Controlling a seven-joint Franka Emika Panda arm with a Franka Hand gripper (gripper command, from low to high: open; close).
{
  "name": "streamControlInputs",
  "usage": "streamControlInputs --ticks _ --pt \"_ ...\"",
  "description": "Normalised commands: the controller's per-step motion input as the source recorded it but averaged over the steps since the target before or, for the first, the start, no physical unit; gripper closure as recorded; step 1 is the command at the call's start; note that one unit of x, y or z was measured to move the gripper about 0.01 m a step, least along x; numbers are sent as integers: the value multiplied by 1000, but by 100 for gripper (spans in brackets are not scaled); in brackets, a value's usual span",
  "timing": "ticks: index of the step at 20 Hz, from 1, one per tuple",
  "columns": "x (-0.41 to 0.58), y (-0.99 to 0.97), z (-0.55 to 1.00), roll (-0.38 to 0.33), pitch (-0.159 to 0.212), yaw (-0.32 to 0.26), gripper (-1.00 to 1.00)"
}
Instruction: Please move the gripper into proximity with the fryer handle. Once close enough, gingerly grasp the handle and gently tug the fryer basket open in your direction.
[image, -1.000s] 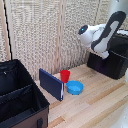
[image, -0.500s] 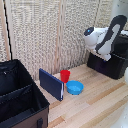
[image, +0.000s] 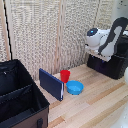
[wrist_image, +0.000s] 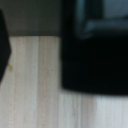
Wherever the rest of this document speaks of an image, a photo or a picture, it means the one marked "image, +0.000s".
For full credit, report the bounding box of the beige woven folding screen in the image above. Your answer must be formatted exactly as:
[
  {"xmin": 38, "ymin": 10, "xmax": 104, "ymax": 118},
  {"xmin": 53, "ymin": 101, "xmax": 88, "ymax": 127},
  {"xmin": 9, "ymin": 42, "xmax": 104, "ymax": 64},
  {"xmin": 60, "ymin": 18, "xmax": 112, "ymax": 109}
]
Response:
[{"xmin": 0, "ymin": 0, "xmax": 116, "ymax": 82}]

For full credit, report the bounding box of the dark blue binder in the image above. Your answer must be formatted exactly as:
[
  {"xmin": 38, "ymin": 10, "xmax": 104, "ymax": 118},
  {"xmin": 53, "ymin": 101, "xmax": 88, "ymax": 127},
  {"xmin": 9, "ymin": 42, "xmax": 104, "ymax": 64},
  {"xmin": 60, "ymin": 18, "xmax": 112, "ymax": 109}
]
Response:
[{"xmin": 38, "ymin": 68, "xmax": 65, "ymax": 102}]

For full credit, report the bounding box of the blue plastic bowl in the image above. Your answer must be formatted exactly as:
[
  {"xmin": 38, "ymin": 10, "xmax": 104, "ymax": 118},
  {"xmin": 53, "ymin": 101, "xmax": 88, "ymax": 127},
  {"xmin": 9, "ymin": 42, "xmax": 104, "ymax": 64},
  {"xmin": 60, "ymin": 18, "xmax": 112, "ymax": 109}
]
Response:
[{"xmin": 65, "ymin": 80, "xmax": 85, "ymax": 96}]

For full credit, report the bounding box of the red plastic cup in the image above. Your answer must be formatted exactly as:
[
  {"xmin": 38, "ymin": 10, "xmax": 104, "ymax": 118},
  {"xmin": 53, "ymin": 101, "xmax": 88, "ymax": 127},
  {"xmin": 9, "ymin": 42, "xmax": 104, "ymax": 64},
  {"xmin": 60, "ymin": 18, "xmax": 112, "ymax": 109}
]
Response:
[{"xmin": 59, "ymin": 69, "xmax": 71, "ymax": 84}]

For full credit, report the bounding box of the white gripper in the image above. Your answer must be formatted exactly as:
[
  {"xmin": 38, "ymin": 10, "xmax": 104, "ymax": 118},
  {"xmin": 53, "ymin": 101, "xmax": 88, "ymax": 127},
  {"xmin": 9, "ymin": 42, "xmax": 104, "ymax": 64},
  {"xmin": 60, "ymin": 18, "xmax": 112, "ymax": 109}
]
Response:
[{"xmin": 85, "ymin": 45, "xmax": 113, "ymax": 62}]

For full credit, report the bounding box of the black fabric storage bin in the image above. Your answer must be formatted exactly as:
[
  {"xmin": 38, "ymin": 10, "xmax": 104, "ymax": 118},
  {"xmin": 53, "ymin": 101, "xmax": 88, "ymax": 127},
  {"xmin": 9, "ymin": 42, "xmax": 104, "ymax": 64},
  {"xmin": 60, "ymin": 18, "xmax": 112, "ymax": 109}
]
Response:
[{"xmin": 0, "ymin": 59, "xmax": 51, "ymax": 128}]

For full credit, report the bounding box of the black deep fryer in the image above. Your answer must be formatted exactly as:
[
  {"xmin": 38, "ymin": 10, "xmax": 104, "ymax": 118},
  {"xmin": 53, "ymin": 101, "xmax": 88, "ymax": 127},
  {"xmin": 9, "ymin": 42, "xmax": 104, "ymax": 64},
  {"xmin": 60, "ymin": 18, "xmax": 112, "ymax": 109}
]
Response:
[{"xmin": 86, "ymin": 30, "xmax": 128, "ymax": 80}]

